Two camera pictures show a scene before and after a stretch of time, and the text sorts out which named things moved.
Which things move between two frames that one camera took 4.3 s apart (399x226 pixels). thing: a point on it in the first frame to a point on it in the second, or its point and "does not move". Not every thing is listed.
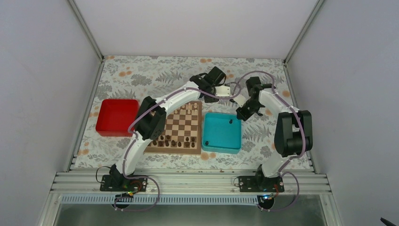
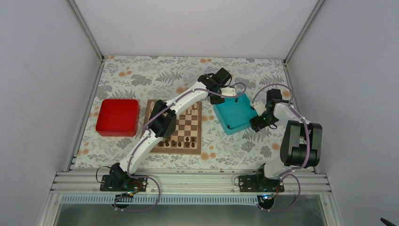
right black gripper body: (253, 106) to (268, 119)
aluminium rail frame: (190, 182) does not move
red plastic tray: (115, 116) does not move
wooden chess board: (183, 132) does not move
